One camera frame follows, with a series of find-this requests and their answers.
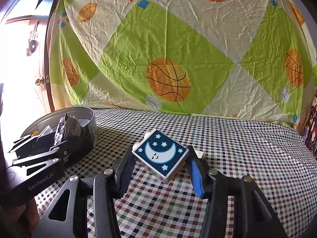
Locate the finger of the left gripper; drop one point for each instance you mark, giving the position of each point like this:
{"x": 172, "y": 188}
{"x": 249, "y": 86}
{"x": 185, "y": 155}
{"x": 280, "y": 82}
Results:
{"x": 34, "y": 141}
{"x": 42, "y": 157}

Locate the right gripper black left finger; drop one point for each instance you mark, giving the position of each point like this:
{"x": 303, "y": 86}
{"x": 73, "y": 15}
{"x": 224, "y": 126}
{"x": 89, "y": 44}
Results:
{"x": 66, "y": 216}

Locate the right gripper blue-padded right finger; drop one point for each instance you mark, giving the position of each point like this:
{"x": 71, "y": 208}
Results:
{"x": 253, "y": 214}

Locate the moon picture toy block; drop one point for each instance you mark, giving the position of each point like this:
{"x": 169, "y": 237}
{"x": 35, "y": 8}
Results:
{"x": 160, "y": 155}

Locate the left hand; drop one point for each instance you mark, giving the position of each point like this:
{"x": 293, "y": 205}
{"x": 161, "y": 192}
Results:
{"x": 24, "y": 218}

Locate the round metal tin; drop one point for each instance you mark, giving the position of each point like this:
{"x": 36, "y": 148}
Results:
{"x": 80, "y": 147}

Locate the brass door knob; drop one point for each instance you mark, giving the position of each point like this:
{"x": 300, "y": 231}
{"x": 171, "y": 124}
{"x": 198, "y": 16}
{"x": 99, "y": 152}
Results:
{"x": 40, "y": 81}

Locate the checkered tablecloth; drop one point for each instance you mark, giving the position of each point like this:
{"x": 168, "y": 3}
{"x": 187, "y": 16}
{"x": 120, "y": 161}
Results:
{"x": 274, "y": 156}

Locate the white charger adapter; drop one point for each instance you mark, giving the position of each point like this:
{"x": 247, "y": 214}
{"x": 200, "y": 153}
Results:
{"x": 199, "y": 154}

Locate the red floral fabric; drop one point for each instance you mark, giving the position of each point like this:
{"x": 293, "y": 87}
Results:
{"x": 310, "y": 130}

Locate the wooden door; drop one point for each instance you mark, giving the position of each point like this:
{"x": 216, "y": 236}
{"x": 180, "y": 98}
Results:
{"x": 38, "y": 43}

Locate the basketball pattern bedsheet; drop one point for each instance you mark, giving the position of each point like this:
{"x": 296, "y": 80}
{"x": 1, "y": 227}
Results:
{"x": 246, "y": 59}

